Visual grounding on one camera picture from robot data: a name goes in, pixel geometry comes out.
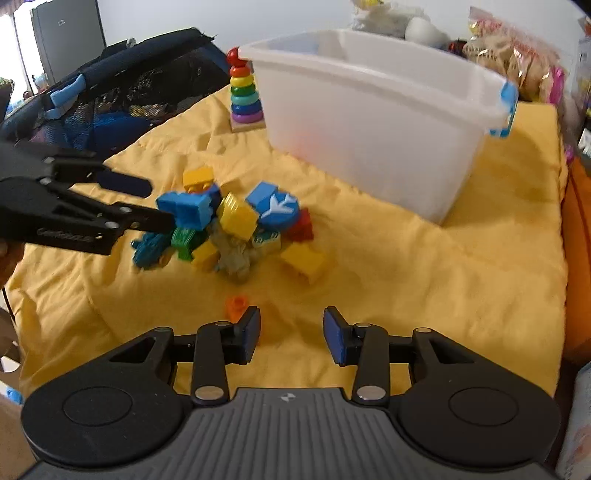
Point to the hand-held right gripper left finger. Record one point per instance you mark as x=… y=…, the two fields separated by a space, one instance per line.
x=249 y=334

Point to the blue studded toy block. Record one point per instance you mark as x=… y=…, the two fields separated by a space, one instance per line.
x=187 y=207

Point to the small yellow toy block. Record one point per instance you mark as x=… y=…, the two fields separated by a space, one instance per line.
x=205 y=256
x=198 y=177

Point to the dark blue mesh playpen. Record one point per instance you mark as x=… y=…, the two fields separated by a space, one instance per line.
x=115 y=92

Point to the clear plastic toy box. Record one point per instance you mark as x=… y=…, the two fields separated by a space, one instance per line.
x=582 y=92

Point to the clear bag of snacks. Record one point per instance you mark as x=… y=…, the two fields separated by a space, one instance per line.
x=508 y=55

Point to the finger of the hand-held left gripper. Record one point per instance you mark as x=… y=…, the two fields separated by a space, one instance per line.
x=124 y=183
x=152 y=220

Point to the grey cabinet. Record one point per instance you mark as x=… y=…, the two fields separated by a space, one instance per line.
x=69 y=41

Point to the yellow quilt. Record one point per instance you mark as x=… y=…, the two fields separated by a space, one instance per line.
x=415 y=300

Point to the green toy block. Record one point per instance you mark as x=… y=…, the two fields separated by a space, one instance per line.
x=184 y=240

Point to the white plastic storage bin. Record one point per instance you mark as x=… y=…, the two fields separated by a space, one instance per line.
x=369 y=138

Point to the grey-brown toy figure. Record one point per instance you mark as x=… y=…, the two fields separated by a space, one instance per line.
x=235 y=261

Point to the teal plastic toy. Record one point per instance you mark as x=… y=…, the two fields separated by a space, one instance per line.
x=150 y=249

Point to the yellow studded toy block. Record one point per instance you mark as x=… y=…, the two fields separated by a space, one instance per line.
x=238 y=217

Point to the blue airplane toy block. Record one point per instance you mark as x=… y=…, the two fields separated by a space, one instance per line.
x=274 y=205

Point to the white printed package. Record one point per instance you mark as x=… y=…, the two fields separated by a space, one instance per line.
x=575 y=415

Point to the yellow hollow toy block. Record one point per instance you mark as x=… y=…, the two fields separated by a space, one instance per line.
x=302 y=261

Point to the red toy block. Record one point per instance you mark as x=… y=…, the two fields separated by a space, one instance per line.
x=302 y=227

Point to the orange fabric item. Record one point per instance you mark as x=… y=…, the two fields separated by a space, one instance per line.
x=577 y=230

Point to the orange toy block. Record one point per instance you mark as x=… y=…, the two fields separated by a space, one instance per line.
x=238 y=308

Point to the white plastic bag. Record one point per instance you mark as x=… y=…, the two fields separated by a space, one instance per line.
x=383 y=18

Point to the pink plastic item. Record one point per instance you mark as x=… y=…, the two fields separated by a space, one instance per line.
x=557 y=83

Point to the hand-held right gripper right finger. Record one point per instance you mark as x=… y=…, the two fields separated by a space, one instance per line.
x=334 y=337

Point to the printed toy block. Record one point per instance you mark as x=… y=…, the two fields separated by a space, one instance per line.
x=267 y=239

